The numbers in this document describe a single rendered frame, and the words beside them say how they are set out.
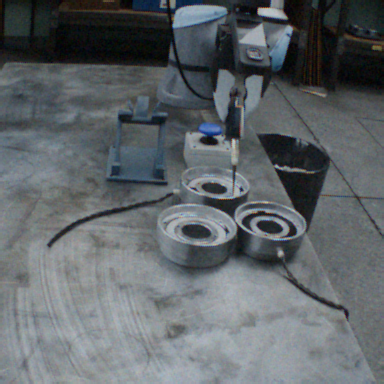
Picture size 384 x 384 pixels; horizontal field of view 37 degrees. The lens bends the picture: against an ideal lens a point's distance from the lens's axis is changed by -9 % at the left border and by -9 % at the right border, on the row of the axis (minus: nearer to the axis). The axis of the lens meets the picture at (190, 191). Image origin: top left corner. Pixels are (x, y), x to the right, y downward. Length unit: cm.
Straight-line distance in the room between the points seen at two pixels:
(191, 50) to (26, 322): 80
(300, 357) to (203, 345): 11
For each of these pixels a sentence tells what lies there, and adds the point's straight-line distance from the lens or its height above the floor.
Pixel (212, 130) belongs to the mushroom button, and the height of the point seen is 87.
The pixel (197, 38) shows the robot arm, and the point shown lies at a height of 96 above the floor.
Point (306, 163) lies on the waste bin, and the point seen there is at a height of 35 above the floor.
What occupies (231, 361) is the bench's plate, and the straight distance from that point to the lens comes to 67.
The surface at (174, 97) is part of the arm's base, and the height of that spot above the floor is 82.
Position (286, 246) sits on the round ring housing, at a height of 83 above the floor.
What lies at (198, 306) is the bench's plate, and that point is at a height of 80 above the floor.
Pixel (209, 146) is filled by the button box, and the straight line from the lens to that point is 104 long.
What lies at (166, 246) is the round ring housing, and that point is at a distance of 80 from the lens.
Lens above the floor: 125
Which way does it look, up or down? 27 degrees down
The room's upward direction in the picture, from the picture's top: 8 degrees clockwise
